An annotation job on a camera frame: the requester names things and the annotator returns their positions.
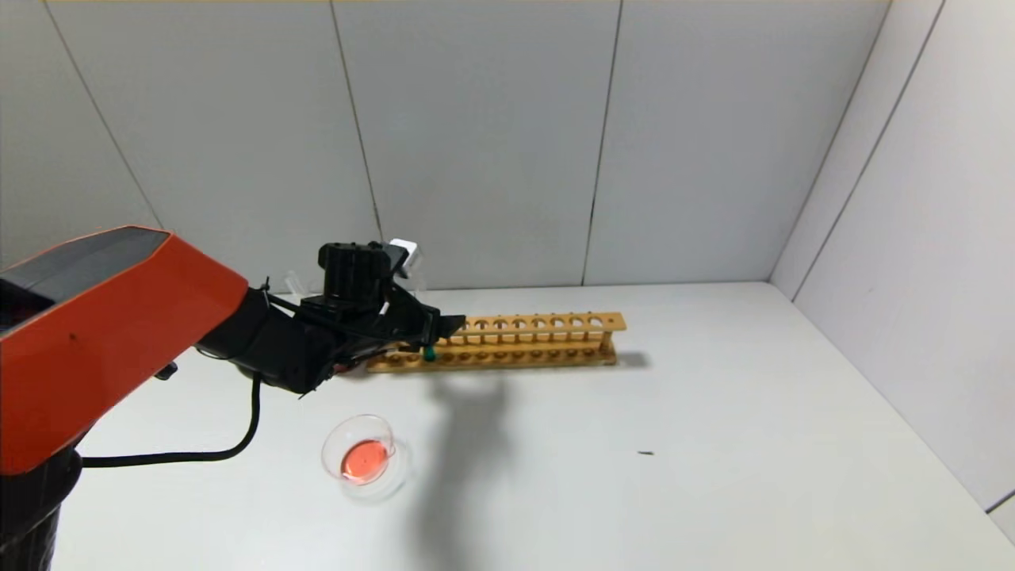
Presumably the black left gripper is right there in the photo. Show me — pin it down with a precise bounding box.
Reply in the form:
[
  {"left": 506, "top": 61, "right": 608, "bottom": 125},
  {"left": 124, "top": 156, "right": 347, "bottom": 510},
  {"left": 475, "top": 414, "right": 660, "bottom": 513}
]
[{"left": 373, "top": 283, "right": 467, "bottom": 353}]

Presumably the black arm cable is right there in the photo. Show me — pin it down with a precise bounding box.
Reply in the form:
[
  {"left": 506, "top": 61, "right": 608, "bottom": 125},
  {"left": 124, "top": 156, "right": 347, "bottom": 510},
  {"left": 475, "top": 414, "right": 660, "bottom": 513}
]
[{"left": 79, "top": 373, "right": 263, "bottom": 469}]

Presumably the wooden test tube rack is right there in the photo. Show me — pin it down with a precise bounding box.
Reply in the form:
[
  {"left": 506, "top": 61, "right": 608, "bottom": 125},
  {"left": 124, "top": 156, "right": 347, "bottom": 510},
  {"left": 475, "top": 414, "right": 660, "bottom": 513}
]
[{"left": 365, "top": 312, "right": 627, "bottom": 374}]

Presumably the glass beaker with liquid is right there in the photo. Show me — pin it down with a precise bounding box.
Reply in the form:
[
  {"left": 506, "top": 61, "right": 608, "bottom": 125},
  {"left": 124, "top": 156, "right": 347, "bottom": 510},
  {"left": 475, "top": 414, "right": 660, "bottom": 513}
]
[{"left": 321, "top": 413, "right": 397, "bottom": 487}]

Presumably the glass test tube blue pigment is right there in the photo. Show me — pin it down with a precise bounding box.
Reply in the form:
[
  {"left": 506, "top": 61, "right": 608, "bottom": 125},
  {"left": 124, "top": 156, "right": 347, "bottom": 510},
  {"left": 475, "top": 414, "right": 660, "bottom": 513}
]
[{"left": 412, "top": 270, "right": 438, "bottom": 364}]

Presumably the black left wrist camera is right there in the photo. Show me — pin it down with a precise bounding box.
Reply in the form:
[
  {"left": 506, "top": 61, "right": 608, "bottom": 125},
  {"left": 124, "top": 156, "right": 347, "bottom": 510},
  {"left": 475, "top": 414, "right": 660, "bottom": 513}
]
[{"left": 317, "top": 242, "right": 397, "bottom": 304}]

